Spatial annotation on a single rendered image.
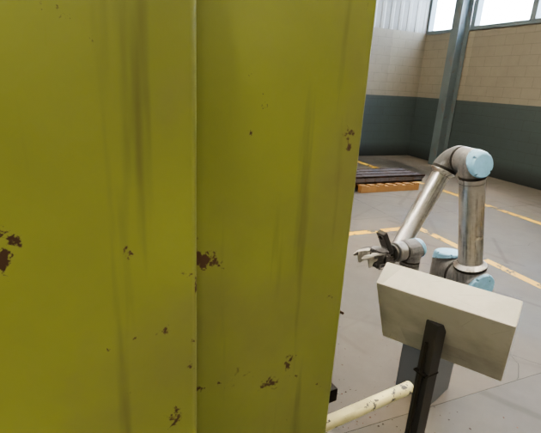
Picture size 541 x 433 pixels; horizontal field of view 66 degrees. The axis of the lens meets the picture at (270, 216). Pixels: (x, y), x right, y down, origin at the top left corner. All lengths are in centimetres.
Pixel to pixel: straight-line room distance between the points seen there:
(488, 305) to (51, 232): 96
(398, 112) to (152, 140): 1085
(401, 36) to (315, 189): 1042
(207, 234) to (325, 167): 31
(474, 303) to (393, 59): 1021
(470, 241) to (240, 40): 159
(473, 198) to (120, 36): 170
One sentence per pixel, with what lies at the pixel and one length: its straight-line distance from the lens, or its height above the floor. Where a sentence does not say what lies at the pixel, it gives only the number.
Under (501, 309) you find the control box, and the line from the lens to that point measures 116.
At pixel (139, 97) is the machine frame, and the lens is 66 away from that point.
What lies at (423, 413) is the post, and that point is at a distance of 138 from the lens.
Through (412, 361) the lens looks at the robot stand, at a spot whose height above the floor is 21.
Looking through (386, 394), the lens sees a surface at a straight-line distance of 164.
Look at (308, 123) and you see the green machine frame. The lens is 91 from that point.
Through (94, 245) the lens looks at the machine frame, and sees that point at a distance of 70.
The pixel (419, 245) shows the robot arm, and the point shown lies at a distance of 198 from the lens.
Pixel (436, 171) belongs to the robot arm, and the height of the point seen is 131.
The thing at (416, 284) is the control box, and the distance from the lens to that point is 118.
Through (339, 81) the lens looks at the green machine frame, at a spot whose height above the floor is 168.
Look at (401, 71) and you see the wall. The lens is 1134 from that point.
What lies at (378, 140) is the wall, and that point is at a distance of 1115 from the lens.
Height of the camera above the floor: 167
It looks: 18 degrees down
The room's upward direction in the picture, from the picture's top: 3 degrees clockwise
